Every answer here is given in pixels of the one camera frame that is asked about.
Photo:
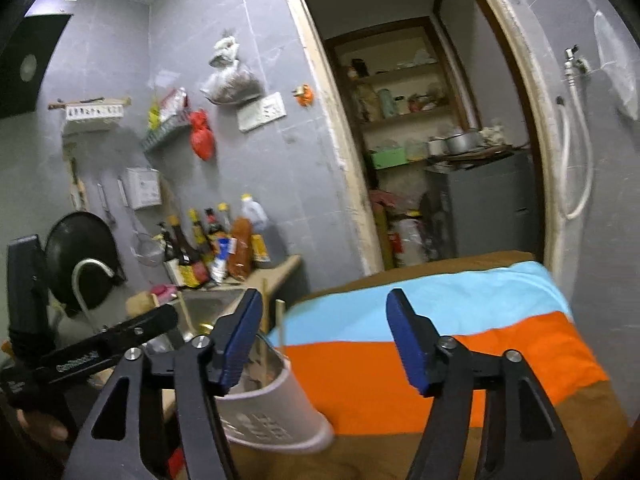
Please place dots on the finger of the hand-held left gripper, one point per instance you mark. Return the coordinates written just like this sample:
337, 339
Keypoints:
80, 360

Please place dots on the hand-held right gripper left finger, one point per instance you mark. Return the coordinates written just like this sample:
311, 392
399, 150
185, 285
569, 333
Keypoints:
240, 340

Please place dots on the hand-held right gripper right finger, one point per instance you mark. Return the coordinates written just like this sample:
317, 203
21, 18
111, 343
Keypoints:
407, 340

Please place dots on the white plastic utensil holder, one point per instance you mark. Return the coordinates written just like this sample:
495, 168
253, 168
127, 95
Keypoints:
280, 410

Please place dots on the person's left hand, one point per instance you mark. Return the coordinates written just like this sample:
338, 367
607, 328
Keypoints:
42, 427

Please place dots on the wooden chopstick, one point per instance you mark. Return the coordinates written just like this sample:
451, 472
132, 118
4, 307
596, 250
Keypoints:
281, 325

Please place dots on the steel sink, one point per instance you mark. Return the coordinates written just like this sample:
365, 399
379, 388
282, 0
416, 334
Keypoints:
210, 305

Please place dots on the curved sink faucet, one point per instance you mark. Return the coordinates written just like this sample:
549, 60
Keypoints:
82, 272

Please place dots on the blue orange striped cloth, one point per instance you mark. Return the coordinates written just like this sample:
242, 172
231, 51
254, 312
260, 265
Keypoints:
350, 375

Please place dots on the black wok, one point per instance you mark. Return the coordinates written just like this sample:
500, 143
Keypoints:
80, 240

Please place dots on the blue white tube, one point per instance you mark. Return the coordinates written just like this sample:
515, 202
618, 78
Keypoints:
222, 260

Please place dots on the dark sauce bottle yellow label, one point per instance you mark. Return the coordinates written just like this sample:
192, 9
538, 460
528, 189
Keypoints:
187, 270

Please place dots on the orange seasoning packet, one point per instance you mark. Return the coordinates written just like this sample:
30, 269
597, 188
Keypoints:
240, 250

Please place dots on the white plastic bag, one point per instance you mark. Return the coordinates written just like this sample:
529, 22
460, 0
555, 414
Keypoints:
409, 242

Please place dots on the yellow cap sauce bottle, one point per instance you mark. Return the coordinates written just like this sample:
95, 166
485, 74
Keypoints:
225, 217
199, 232

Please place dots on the red cap sauce bottle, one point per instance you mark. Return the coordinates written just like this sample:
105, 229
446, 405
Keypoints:
214, 227

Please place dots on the hanging metal ladle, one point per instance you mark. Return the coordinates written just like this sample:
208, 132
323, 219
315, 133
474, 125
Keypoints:
106, 210

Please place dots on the brown tablecloth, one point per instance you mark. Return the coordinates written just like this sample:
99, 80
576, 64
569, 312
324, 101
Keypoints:
360, 455

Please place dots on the grey cabinet with pots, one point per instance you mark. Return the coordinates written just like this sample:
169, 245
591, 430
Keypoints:
485, 200

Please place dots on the green box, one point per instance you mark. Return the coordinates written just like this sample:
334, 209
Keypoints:
389, 159

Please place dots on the red plastic bag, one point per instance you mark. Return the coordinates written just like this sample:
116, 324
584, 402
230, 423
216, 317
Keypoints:
202, 140

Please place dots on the metal pot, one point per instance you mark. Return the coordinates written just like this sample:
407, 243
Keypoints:
462, 142

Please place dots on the wooden shelf unit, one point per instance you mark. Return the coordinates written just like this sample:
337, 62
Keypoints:
400, 119

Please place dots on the yellow packet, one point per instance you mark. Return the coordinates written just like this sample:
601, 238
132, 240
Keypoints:
154, 115

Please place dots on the teal jar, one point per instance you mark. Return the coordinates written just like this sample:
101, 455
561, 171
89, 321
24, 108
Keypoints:
386, 104

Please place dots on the red white snack packets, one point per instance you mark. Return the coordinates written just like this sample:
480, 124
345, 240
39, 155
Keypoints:
175, 102

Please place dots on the orange plug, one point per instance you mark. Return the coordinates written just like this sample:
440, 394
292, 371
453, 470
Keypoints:
304, 95

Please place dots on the clear bag of dried goods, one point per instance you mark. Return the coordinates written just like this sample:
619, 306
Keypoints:
232, 85

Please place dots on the clear hanging plastic bag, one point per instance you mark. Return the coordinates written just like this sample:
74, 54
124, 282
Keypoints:
617, 75

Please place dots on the white wall box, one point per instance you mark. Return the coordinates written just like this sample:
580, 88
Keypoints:
142, 187

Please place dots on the white wall rack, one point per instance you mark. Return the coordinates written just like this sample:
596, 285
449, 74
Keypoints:
92, 114

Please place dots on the metal wall shelf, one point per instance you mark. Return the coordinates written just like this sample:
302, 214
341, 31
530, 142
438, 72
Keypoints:
165, 135

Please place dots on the white door frame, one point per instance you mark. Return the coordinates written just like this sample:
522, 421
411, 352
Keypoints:
340, 135

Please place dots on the white wall socket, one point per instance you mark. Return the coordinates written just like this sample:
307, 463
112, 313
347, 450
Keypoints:
262, 112

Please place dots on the metal wall tap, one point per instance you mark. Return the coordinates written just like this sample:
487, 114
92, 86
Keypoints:
575, 62

